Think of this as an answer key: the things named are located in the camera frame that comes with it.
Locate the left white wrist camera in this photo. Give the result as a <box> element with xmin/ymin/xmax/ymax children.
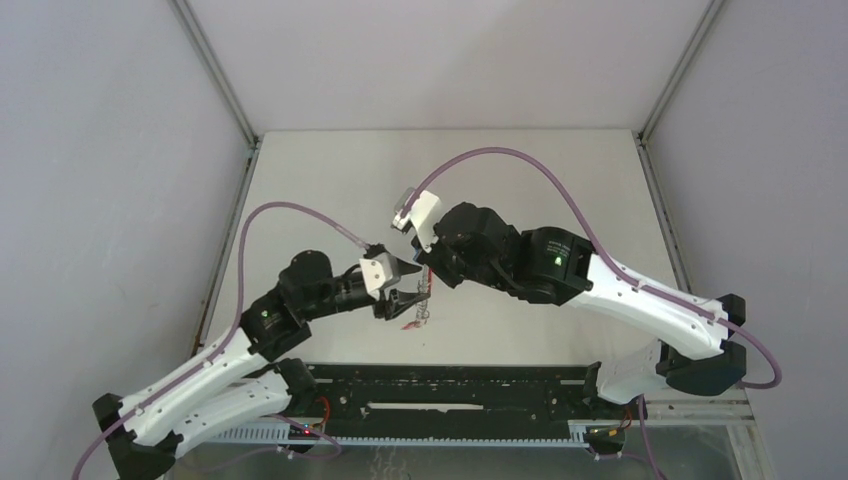
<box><xmin>359</xmin><ymin>253</ymin><xmax>399</xmax><ymax>300</ymax></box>

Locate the left circuit board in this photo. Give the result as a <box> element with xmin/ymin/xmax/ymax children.
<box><xmin>287</xmin><ymin>423</ymin><xmax>324</xmax><ymax>441</ymax></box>

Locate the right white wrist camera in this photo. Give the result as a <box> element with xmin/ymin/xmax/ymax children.
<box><xmin>391</xmin><ymin>187</ymin><xmax>444</xmax><ymax>253</ymax></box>

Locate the right circuit board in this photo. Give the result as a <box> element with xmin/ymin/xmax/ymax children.
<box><xmin>584</xmin><ymin>428</ymin><xmax>626</xmax><ymax>444</ymax></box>

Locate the circuit board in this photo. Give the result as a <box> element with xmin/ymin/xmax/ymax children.
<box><xmin>287</xmin><ymin>423</ymin><xmax>324</xmax><ymax>441</ymax></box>
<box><xmin>584</xmin><ymin>428</ymin><xmax>626</xmax><ymax>444</ymax></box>

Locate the red grey keyring holder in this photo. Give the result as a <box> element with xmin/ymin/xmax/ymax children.
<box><xmin>402</xmin><ymin>267</ymin><xmax>433</xmax><ymax>331</ymax></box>

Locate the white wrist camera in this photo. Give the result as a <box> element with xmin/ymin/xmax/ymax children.
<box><xmin>359</xmin><ymin>253</ymin><xmax>399</xmax><ymax>300</ymax></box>
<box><xmin>391</xmin><ymin>187</ymin><xmax>444</xmax><ymax>253</ymax></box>

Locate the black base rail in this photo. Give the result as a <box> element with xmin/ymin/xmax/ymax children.
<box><xmin>225</xmin><ymin>360</ymin><xmax>649</xmax><ymax>440</ymax></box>

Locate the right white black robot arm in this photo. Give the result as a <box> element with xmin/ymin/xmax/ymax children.
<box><xmin>392</xmin><ymin>201</ymin><xmax>747</xmax><ymax>418</ymax></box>

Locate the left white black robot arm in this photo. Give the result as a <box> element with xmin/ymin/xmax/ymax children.
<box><xmin>93</xmin><ymin>244</ymin><xmax>429</xmax><ymax>479</ymax></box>

